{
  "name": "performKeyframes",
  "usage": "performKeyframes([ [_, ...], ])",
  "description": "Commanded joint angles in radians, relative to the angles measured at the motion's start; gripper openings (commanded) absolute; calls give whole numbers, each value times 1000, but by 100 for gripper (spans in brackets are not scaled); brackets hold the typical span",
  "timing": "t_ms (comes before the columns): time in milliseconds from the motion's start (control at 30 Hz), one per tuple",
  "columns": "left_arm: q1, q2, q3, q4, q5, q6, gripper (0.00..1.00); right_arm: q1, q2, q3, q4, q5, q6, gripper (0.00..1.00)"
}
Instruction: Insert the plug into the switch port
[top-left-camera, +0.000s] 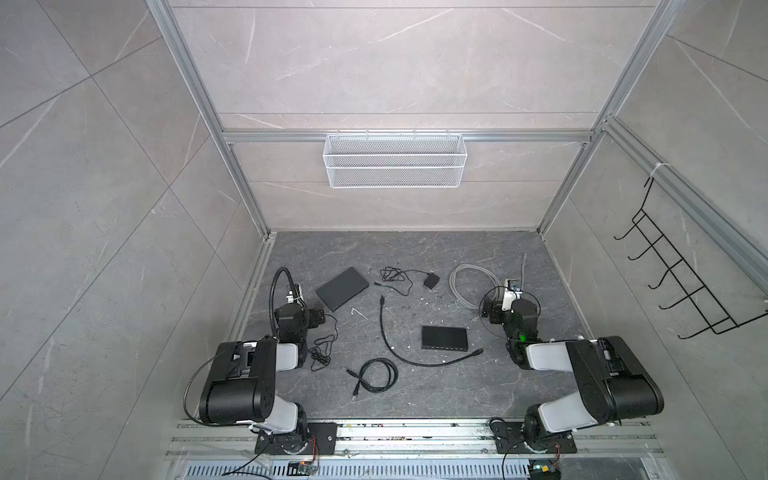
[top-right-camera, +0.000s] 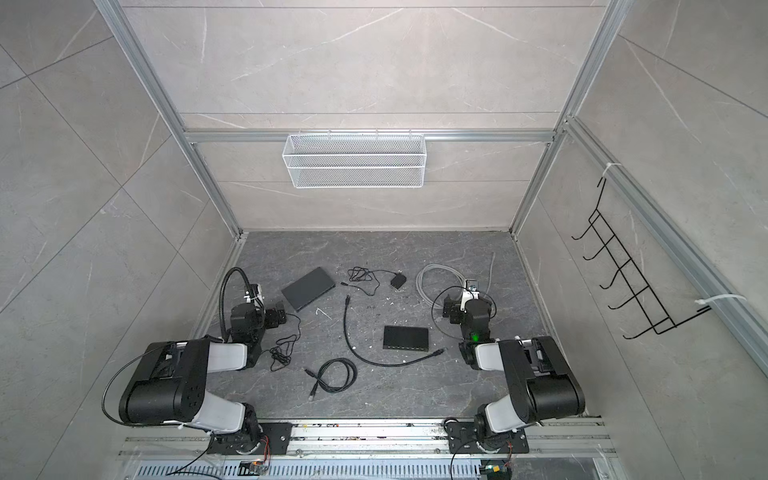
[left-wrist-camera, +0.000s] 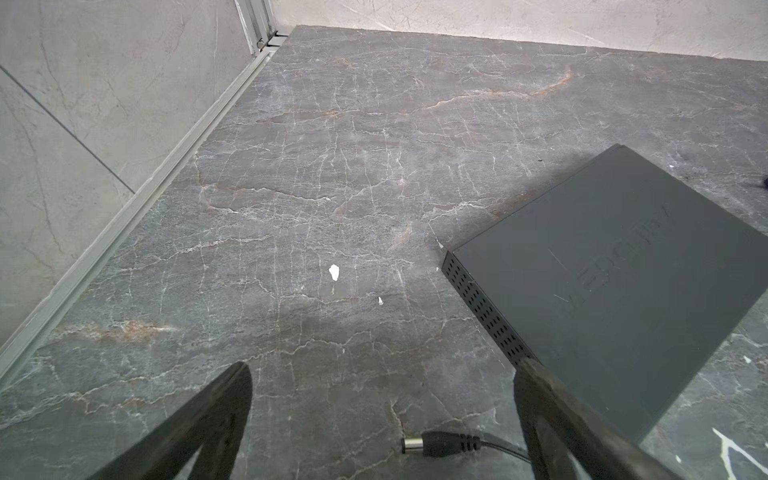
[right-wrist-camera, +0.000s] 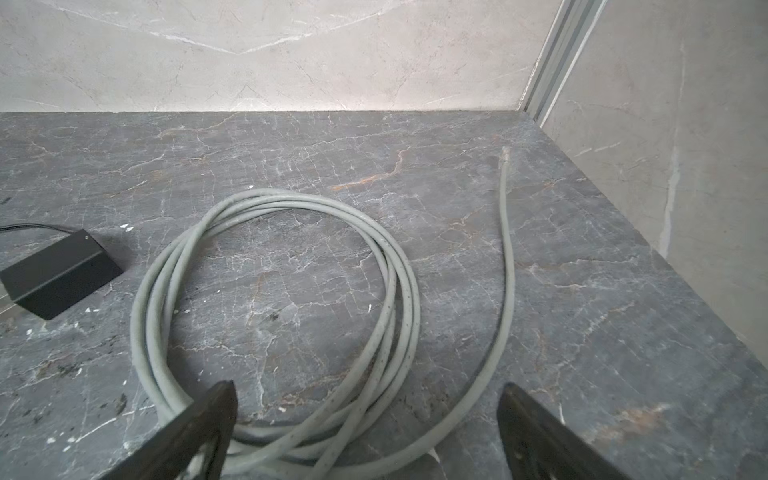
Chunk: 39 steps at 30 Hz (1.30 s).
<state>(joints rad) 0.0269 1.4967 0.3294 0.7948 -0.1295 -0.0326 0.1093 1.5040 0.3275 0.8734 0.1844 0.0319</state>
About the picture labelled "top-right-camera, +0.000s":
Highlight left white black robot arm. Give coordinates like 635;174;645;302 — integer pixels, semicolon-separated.
100;266;287;455

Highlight coiled short black cable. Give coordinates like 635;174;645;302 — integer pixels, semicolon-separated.
304;357;359;402

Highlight white wire mesh basket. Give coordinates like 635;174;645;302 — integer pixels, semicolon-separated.
282;133;427;189

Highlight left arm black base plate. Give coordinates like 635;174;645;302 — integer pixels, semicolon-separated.
207;422;293;455

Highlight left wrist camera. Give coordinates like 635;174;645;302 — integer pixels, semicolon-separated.
244;283;264;308

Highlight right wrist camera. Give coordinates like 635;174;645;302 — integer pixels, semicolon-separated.
461;279;480;304

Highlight aluminium mounting rail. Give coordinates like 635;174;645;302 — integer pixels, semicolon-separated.
118;416;619;462

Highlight flat dark grey network switch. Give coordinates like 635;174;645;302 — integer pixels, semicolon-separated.
281;267;336;311

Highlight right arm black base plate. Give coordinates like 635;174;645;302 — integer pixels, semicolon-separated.
442;418;530;455

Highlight coiled grey ethernet cable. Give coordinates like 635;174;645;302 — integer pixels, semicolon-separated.
415;251;497;310

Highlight black wire hook rack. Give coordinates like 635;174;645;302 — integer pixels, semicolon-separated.
571;178;712;340

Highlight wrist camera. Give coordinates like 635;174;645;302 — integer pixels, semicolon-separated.
244;283;264;308
461;279;480;304

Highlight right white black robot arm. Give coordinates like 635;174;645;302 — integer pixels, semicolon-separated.
441;286;586;451

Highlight long black ethernet cable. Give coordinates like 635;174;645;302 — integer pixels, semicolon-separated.
343;294;446;368

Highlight ribbed black network switch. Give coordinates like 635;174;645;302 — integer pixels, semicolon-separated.
382;325;430;352

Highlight black power adapter with cable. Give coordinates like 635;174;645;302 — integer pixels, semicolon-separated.
340;266;408;298

